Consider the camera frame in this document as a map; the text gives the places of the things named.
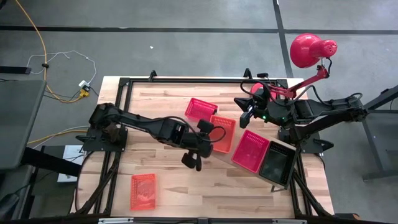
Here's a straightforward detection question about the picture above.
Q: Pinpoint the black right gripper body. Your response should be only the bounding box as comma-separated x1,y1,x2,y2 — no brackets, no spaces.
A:
238,88,271,129

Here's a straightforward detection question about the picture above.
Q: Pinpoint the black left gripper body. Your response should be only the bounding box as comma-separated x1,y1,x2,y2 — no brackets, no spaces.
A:
181,119,216,172

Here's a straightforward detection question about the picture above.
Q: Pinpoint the orange plastic slotted basket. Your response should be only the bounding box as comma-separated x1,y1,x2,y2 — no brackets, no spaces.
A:
208,114,238,155
129,173,157,212

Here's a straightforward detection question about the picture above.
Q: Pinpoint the red plastic slotted basket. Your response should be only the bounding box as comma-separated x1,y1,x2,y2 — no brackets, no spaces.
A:
184,97,219,123
231,129,271,174

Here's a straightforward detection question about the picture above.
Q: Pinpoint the black plastic slotted basket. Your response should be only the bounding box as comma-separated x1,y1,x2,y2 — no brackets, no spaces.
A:
258,140,298,189

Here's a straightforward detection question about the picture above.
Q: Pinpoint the red desk lamp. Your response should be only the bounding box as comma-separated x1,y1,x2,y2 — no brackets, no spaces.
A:
249,32,339,108

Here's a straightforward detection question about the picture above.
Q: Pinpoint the grey metal stand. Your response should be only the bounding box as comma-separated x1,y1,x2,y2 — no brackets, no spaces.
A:
341,83,398,182

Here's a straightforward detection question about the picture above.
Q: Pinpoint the white paper sheet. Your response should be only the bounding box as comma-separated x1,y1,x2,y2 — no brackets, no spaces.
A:
57,144,87,184

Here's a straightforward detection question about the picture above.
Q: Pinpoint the grey side table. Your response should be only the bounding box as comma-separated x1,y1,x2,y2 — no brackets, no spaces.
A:
0,79,48,171

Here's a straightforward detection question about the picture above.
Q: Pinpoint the black floor bar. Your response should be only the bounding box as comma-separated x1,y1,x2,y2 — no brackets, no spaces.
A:
0,65,32,75

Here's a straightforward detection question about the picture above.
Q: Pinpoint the black metal table frame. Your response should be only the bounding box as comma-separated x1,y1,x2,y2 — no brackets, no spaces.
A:
70,67,336,222

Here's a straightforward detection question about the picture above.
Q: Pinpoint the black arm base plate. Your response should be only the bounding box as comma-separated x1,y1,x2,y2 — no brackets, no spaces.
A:
76,126,129,153
312,138,335,156

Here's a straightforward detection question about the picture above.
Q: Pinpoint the thin white cable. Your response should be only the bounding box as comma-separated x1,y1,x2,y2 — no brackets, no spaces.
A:
25,50,98,86

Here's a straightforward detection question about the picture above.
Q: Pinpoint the yellow cable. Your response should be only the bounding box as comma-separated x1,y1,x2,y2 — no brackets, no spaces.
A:
14,0,91,104
27,125,91,146

